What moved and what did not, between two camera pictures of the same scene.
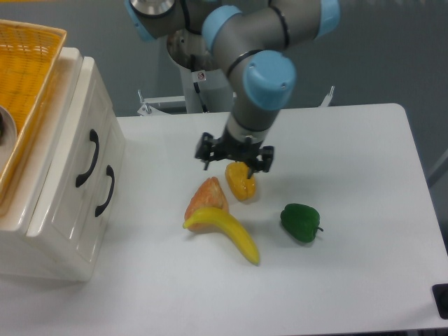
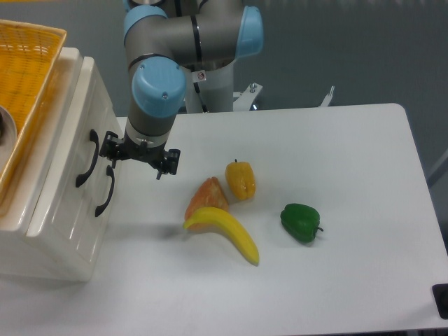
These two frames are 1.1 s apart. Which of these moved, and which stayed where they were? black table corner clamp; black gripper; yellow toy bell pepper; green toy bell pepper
Moved: black gripper
Stayed: green toy bell pepper; black table corner clamp; yellow toy bell pepper
